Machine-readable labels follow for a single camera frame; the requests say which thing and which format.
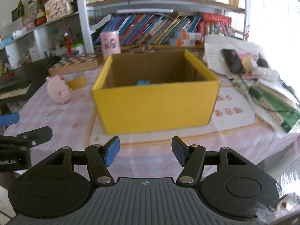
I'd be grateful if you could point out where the pink plush pig toy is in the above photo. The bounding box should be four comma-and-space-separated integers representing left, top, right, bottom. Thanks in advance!
46, 75, 72, 105

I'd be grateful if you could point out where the yellow tape roll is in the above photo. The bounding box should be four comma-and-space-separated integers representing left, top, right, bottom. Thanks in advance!
64, 72, 87, 90

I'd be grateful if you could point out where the black Yamaha keyboard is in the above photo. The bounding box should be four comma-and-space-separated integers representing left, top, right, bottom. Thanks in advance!
1, 56, 61, 104

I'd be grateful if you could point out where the pink checkered tablecloth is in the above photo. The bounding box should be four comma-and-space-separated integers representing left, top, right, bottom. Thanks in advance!
4, 63, 300, 181

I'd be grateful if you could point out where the cream placemat with red text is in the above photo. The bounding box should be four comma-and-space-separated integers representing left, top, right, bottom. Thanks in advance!
83, 81, 261, 145

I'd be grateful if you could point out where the yellow cardboard box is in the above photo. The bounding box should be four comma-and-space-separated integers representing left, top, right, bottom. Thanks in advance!
91, 49, 221, 135

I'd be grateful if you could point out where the blue item inside box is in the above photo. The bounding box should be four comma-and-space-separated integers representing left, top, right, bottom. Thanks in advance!
136, 80, 151, 86

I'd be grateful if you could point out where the wooden chessboard box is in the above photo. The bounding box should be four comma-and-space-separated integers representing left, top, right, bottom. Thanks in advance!
48, 53, 103, 77

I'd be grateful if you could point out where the red pen with white cap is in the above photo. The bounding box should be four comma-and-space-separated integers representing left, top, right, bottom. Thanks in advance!
64, 33, 73, 55

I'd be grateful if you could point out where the white green lid jar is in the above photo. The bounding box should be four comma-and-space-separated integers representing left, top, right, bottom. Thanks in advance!
71, 42, 86, 56

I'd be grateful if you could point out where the green book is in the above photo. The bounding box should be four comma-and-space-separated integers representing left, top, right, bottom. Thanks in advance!
248, 86, 299, 133

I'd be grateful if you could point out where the black smartphone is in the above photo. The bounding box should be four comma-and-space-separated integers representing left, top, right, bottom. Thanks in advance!
221, 49, 245, 74

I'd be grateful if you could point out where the pink cylindrical canister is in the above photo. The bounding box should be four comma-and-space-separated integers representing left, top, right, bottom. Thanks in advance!
100, 31, 121, 61

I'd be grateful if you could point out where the white bookshelf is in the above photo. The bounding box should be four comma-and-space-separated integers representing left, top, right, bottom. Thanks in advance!
3, 0, 247, 62

